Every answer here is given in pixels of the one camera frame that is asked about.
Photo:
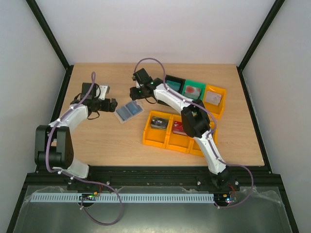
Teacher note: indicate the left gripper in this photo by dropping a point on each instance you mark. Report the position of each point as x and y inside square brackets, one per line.
[112, 107]

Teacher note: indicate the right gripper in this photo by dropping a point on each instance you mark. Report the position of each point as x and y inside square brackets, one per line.
[132, 92]

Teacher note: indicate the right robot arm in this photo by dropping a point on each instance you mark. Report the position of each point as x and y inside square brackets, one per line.
[194, 116]

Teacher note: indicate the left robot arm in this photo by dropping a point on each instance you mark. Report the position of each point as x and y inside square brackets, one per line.
[53, 143]

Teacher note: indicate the black VIP card stack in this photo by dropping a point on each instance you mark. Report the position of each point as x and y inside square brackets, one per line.
[159, 123]

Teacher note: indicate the teal card stack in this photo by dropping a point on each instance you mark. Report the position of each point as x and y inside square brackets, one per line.
[174, 85]

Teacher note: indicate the red VIP card stack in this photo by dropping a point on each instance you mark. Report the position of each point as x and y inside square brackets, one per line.
[178, 128]

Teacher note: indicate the red white card stack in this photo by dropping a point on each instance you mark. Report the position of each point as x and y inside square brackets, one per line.
[192, 92]

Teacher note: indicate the black bin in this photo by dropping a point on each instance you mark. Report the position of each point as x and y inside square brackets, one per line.
[176, 79]

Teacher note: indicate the yellow bin lower left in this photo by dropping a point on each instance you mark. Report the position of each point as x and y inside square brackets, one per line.
[153, 136]

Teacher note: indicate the yellow bin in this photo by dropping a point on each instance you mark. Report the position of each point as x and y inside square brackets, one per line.
[176, 142]
[153, 136]
[195, 149]
[217, 111]

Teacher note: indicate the green bin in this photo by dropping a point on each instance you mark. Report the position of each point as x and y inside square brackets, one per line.
[202, 86]

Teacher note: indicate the yellow bin lower middle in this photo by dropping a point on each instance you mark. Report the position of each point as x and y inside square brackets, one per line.
[176, 142]

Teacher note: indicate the yellow bin upper right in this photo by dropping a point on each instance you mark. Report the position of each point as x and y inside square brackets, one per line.
[217, 111]

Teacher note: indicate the yellow bin lower right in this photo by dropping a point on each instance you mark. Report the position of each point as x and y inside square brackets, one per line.
[195, 149]

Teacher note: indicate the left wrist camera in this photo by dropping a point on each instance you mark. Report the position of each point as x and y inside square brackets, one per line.
[101, 91]

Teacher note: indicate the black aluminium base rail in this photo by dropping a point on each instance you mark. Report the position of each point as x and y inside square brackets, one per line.
[196, 177]

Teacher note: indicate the white slotted cable duct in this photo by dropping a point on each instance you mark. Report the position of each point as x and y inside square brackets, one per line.
[124, 198]

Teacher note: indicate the black frame post left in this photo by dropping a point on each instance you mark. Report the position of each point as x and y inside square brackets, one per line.
[34, 7]

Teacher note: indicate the black frame post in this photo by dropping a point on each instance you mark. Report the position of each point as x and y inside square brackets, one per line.
[260, 33]
[34, 7]

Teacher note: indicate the black frame post right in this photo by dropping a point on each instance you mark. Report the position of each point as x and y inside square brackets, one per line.
[260, 33]

